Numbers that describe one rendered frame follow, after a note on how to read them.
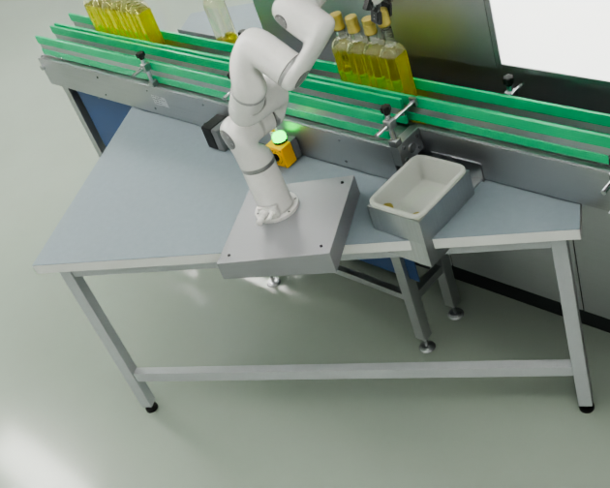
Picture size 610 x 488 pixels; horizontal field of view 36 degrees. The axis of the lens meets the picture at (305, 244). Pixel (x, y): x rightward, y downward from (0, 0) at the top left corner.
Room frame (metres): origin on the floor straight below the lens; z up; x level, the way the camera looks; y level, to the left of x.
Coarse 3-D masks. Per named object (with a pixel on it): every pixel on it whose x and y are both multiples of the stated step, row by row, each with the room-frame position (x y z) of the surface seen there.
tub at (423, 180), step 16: (416, 160) 2.06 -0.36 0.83; (432, 160) 2.03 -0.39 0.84; (400, 176) 2.02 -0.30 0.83; (416, 176) 2.05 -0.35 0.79; (432, 176) 2.03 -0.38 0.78; (448, 176) 1.99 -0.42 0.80; (384, 192) 1.99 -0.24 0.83; (400, 192) 2.01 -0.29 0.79; (416, 192) 2.01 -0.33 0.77; (432, 192) 1.99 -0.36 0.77; (384, 208) 1.90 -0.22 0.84; (400, 208) 1.97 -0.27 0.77; (416, 208) 1.95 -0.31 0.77
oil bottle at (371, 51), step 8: (368, 48) 2.27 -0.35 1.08; (376, 48) 2.26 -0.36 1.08; (368, 56) 2.27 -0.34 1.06; (376, 56) 2.25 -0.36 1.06; (368, 64) 2.28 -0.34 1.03; (376, 64) 2.26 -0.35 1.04; (368, 72) 2.29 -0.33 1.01; (376, 72) 2.26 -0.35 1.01; (376, 80) 2.27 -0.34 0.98; (384, 80) 2.25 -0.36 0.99; (384, 88) 2.25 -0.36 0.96
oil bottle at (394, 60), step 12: (384, 48) 2.23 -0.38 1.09; (396, 48) 2.21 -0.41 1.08; (384, 60) 2.22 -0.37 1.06; (396, 60) 2.20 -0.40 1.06; (408, 60) 2.22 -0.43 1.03; (384, 72) 2.23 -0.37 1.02; (396, 72) 2.20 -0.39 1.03; (408, 72) 2.22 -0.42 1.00; (396, 84) 2.21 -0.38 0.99; (408, 84) 2.21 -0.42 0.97
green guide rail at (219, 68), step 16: (64, 32) 3.52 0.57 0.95; (80, 32) 3.43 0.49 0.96; (112, 48) 3.28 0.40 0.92; (128, 48) 3.19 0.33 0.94; (144, 48) 3.10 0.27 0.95; (160, 48) 3.03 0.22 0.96; (176, 64) 2.98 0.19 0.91; (192, 64) 2.91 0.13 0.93; (208, 64) 2.82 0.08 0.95; (224, 64) 2.75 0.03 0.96; (304, 80) 2.46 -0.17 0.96; (320, 96) 2.42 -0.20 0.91; (336, 96) 2.37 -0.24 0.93; (352, 96) 2.31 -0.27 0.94; (368, 96) 2.26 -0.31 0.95; (384, 96) 2.21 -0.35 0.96
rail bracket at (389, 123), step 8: (384, 104) 2.10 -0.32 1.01; (408, 104) 2.14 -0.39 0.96; (416, 104) 2.14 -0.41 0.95; (384, 112) 2.08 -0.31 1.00; (400, 112) 2.11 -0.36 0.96; (384, 120) 2.09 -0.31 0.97; (392, 120) 2.08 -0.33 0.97; (384, 128) 2.07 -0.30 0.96; (392, 128) 2.07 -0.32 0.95; (376, 136) 2.05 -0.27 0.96; (392, 136) 2.08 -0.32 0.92; (392, 144) 2.08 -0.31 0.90; (400, 144) 2.08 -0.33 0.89
